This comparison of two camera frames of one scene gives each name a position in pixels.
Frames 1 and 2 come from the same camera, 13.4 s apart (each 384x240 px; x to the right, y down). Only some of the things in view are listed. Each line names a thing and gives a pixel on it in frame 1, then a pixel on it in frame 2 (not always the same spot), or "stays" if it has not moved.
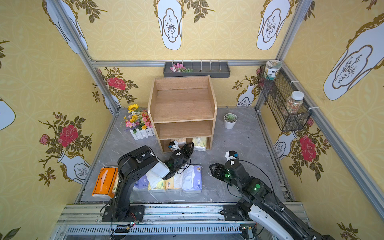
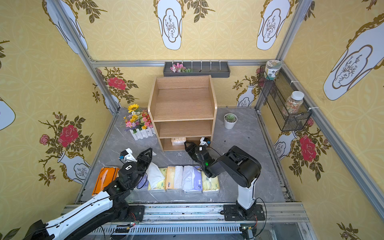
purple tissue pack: [142, 183] stays
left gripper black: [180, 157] to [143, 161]
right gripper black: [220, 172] to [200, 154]
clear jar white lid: [293, 104] stays
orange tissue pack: [106, 182] stays
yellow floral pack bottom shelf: [200, 144] to [210, 184]
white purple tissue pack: [191, 178] stays
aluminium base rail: [89, 221] stays
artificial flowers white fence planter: [138, 122] stays
